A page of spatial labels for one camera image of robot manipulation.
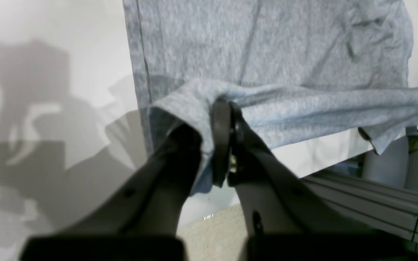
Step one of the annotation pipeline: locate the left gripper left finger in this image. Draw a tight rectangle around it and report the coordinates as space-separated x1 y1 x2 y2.
20 124 202 261

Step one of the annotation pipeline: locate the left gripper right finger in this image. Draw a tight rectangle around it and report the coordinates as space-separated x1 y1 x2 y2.
211 99 418 261

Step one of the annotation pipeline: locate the grey t-shirt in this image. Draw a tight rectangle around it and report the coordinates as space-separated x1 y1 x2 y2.
123 0 418 194

